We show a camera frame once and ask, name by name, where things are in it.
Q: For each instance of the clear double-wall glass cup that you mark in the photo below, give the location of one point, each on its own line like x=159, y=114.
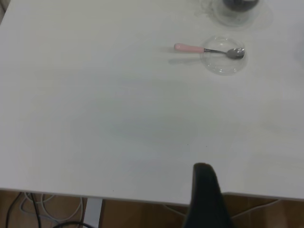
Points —
x=234, y=19

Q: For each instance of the clear shallow glass dish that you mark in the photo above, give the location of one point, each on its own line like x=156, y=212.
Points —
x=223, y=66

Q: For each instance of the dark coffee beans heap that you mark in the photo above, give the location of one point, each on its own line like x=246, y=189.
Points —
x=240, y=4

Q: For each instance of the white table leg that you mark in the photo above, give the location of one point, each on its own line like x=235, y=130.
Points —
x=93, y=213

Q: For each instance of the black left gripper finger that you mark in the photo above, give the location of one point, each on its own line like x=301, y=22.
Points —
x=206, y=202

